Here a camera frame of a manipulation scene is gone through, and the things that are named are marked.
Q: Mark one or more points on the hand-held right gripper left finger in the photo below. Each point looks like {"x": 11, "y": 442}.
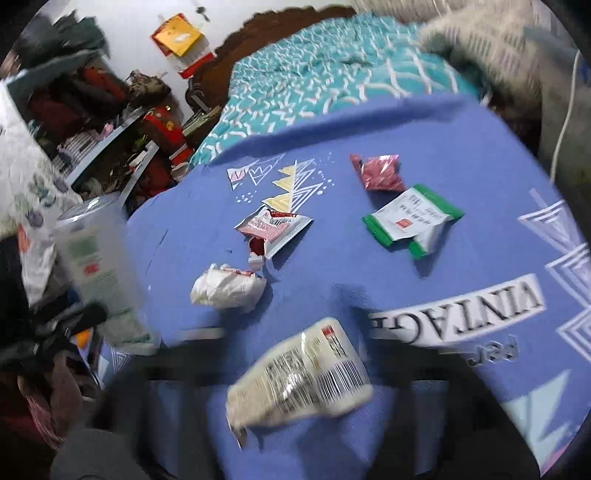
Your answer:
{"x": 194, "y": 369}

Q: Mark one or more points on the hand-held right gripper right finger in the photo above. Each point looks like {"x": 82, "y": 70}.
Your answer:
{"x": 397, "y": 364}

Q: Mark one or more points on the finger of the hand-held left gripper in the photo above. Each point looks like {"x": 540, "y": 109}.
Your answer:
{"x": 74, "y": 321}

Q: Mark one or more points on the clear plastic bottle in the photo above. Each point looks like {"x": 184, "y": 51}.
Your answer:
{"x": 101, "y": 272}

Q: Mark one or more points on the white barcode snack packet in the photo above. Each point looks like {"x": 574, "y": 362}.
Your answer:
{"x": 304, "y": 378}

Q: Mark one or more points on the green white snack packet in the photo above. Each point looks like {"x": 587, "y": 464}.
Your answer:
{"x": 411, "y": 217}

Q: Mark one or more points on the torn red white wrapper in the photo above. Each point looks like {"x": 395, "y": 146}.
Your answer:
{"x": 272, "y": 226}

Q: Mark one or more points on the white floral cloth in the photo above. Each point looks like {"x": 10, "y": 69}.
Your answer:
{"x": 27, "y": 184}

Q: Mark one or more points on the blue printed tablecloth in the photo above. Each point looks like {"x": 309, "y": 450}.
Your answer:
{"x": 332, "y": 240}

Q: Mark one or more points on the cluttered grey shelf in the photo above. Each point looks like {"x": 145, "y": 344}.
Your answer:
{"x": 92, "y": 124}

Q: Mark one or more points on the red patterned box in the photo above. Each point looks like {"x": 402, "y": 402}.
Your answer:
{"x": 161, "y": 127}

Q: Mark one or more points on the dark patterned handbag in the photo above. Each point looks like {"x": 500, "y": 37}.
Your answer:
{"x": 147, "y": 87}

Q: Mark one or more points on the teal patterned bedsheet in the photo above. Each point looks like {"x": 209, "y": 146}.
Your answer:
{"x": 323, "y": 69}

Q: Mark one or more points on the grey patterned quilt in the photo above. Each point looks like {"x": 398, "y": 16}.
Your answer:
{"x": 480, "y": 46}

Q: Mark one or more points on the hanging keys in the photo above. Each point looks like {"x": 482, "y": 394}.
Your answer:
{"x": 202, "y": 13}

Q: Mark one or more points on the carved wooden headboard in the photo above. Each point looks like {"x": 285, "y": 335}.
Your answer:
{"x": 258, "y": 32}

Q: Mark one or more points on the orange red wall calendar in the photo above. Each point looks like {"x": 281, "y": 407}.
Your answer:
{"x": 180, "y": 39}

